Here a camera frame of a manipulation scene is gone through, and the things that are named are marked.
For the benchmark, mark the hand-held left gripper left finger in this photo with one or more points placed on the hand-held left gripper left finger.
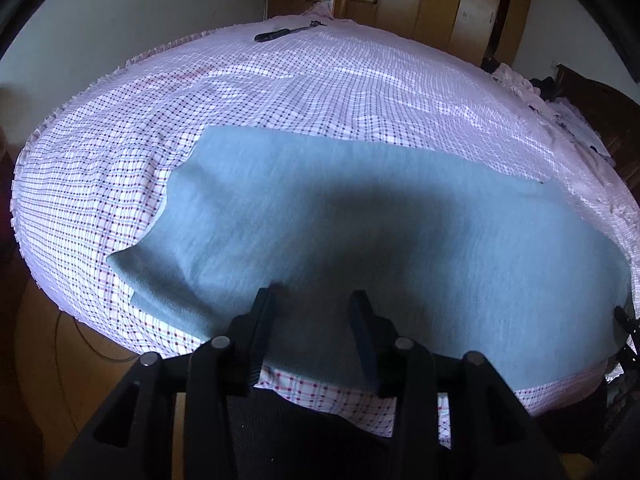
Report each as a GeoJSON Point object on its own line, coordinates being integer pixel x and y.
{"type": "Point", "coordinates": [263, 316]}

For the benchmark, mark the dark cloth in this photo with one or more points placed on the dark cloth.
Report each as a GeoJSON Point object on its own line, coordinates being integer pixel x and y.
{"type": "Point", "coordinates": [545, 85]}

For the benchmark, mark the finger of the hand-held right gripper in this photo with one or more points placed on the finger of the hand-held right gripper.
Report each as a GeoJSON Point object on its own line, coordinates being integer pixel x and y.
{"type": "Point", "coordinates": [625, 325]}

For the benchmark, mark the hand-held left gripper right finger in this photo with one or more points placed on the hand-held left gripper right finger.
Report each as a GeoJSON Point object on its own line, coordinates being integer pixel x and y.
{"type": "Point", "coordinates": [361, 325]}

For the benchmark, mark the pink checked bed sheet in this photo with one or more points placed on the pink checked bed sheet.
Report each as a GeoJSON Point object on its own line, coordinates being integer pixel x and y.
{"type": "Point", "coordinates": [320, 90]}

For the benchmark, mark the grey-blue pants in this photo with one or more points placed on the grey-blue pants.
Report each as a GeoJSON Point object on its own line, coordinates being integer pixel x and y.
{"type": "Point", "coordinates": [400, 240]}

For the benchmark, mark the wooden headboard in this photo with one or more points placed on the wooden headboard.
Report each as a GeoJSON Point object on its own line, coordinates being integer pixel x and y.
{"type": "Point", "coordinates": [600, 110]}

